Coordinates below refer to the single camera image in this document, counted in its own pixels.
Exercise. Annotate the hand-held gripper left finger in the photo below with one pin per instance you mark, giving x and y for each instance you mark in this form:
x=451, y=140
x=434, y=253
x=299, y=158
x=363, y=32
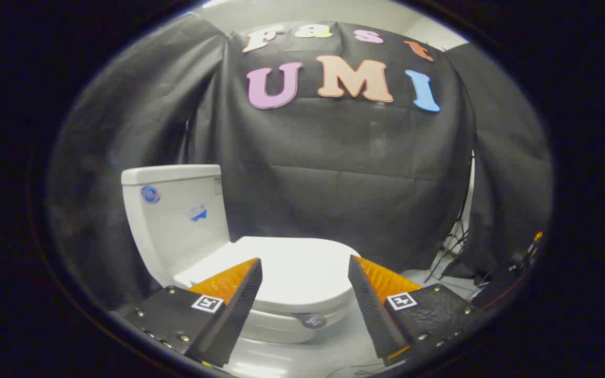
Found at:
x=239, y=310

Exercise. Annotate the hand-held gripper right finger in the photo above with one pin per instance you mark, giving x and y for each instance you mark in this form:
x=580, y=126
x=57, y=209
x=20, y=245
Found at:
x=368, y=310

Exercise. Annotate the white toilet lid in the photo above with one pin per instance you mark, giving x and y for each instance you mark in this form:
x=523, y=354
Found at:
x=302, y=273

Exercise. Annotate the white ceramic toilet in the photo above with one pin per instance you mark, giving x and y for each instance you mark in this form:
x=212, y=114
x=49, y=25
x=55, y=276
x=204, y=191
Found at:
x=176, y=231

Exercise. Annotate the white toilet tank cover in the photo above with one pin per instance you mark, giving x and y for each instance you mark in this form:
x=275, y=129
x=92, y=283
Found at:
x=171, y=174

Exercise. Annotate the dark equipment with orange part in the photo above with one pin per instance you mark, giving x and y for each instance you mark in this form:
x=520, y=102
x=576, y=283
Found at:
x=502, y=287

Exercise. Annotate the black backdrop cloth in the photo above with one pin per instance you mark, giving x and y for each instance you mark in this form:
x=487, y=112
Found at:
x=334, y=173

